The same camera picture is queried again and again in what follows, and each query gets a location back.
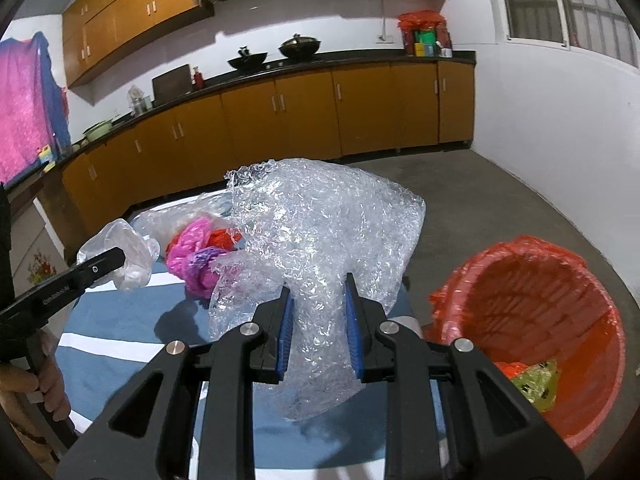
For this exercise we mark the small clear plastic bag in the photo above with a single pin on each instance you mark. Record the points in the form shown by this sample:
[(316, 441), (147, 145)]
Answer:
[(135, 250)]

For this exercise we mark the black kitchen countertop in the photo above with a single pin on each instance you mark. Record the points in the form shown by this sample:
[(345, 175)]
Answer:
[(350, 57)]

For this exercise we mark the red bottle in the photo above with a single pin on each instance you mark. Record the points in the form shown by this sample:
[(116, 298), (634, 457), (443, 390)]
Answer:
[(198, 80)]

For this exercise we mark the wooden lower cabinets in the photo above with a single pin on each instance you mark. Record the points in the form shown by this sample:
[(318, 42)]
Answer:
[(300, 120)]

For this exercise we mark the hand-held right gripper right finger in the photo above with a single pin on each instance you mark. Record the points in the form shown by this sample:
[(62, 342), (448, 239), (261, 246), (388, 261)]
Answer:
[(352, 335)]

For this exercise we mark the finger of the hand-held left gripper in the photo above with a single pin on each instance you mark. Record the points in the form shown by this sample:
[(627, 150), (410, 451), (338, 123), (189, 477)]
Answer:
[(95, 267)]

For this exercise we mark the wooden cabinets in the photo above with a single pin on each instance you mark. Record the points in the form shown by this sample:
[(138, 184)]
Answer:
[(135, 15), (300, 120)]

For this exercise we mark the pink plastic bag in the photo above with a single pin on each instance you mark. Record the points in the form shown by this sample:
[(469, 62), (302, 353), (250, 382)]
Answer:
[(187, 250)]

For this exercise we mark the white floral cabinet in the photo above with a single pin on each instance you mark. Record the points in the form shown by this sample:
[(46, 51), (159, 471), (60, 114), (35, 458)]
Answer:
[(37, 250)]

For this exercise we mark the small colourful box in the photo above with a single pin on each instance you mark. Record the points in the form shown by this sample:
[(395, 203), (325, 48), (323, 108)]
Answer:
[(47, 157)]

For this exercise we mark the green basin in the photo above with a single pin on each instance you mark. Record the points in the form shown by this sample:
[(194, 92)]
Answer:
[(97, 131)]

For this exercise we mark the person's left hand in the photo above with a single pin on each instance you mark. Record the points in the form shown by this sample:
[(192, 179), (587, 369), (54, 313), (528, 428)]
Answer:
[(52, 385)]

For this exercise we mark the clear bubble wrap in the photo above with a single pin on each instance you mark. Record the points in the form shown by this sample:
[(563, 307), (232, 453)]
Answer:
[(320, 220)]

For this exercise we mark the large clear plastic bag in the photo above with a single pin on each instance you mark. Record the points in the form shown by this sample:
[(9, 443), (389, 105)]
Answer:
[(170, 217)]

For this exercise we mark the blue striped tablecloth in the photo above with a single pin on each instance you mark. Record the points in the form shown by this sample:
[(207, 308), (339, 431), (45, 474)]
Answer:
[(120, 320)]

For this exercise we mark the red bag of groceries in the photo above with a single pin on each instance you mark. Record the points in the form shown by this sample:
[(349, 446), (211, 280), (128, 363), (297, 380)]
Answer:
[(422, 19)]

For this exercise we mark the dark cutting board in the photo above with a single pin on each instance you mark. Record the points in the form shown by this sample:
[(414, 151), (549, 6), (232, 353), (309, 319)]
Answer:
[(172, 85)]

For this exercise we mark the white cup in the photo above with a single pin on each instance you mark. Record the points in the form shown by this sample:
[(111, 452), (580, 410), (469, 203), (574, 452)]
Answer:
[(446, 52)]

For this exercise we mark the yellow box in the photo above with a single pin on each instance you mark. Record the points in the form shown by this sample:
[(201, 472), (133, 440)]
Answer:
[(419, 50)]

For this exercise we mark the black pan with lid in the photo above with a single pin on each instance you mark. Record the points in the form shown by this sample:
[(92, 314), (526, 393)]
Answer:
[(300, 47)]

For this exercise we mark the wooden upper cabinets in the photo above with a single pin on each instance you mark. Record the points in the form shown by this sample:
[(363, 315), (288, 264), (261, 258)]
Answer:
[(135, 15)]

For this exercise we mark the pink hanging towel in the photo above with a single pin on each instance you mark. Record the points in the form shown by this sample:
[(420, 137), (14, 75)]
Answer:
[(25, 110)]

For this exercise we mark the red plastic basket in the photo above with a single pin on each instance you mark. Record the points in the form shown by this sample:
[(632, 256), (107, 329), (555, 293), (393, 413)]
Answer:
[(575, 442)]

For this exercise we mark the glass jar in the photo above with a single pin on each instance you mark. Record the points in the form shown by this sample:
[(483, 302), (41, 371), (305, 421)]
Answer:
[(136, 101)]

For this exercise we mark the black wok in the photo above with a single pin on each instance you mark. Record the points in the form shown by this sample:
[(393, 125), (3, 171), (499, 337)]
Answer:
[(247, 61)]

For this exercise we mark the yellow plastic bag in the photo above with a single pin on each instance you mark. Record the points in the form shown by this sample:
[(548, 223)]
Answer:
[(540, 382)]

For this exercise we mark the large red plastic bag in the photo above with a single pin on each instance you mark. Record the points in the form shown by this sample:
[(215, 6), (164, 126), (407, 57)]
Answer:
[(225, 237)]

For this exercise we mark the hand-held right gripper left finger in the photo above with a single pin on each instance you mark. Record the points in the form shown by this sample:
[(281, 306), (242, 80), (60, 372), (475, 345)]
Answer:
[(286, 340)]

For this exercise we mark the barred window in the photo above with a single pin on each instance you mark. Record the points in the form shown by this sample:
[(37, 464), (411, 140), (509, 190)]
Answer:
[(575, 5)]

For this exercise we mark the wall socket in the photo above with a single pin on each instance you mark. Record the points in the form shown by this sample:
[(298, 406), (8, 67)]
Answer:
[(383, 37)]

